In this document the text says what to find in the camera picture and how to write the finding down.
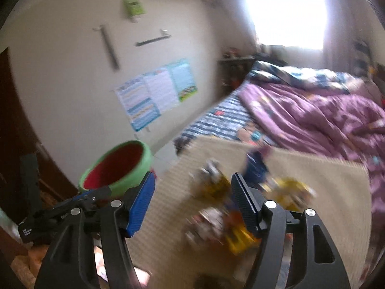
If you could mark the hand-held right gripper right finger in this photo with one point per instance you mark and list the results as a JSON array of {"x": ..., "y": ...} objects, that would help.
[{"x": 240, "y": 198}]

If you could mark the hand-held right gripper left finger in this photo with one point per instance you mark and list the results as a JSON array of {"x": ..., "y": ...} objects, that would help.
[{"x": 141, "y": 204}]

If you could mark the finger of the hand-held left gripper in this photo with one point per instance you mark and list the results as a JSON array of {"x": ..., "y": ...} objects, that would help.
[{"x": 90, "y": 195}]

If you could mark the dark blue snack wrapper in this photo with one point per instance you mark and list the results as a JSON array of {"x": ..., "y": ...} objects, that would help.
[{"x": 255, "y": 165}]

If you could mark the green and red plastic basin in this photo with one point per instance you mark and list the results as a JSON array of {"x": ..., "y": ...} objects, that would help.
[{"x": 114, "y": 165}]

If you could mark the orange snack wrapper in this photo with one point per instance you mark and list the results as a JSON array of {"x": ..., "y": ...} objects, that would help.
[{"x": 239, "y": 237}]

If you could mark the white patterned carton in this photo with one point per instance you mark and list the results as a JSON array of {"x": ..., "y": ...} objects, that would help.
[{"x": 213, "y": 168}]

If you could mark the beige small carton box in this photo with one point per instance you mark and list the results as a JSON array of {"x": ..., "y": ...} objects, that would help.
[{"x": 204, "y": 225}]

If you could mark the yellow snack wrapper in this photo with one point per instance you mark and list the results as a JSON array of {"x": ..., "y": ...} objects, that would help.
[
  {"x": 215, "y": 188},
  {"x": 294, "y": 192}
]

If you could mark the blue plaid bed sheet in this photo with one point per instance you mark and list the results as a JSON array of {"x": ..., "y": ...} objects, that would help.
[{"x": 216, "y": 123}]

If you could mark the beige checked mat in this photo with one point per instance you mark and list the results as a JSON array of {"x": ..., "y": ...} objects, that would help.
[{"x": 315, "y": 168}]

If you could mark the purple quilt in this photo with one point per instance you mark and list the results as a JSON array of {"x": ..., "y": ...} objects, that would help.
[{"x": 300, "y": 120}]

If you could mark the dark wooden wardrobe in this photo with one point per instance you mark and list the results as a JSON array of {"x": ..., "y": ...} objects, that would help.
[{"x": 18, "y": 120}]

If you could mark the cluttered dark desk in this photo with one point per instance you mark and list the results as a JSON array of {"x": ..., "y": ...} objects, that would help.
[{"x": 233, "y": 72}]

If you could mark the blue patchwork blanket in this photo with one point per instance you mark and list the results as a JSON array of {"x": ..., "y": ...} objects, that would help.
[{"x": 300, "y": 73}]

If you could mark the bright window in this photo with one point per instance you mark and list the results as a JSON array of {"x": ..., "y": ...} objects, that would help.
[{"x": 285, "y": 12}]

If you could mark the blue and white wall poster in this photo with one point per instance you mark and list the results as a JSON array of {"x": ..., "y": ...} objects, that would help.
[{"x": 138, "y": 105}]

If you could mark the white chart wall poster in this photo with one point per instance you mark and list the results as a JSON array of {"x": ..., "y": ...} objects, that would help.
[{"x": 161, "y": 91}]

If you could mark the teal chart wall poster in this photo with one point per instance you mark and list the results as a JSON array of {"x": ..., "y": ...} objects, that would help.
[{"x": 183, "y": 79}]

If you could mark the long metal wall bar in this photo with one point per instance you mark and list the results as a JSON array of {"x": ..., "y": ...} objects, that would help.
[{"x": 108, "y": 46}]

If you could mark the short metal wall bar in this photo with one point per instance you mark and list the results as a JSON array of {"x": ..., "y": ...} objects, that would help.
[{"x": 152, "y": 39}]

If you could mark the green wall label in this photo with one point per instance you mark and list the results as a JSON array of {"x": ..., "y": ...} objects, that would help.
[{"x": 134, "y": 7}]

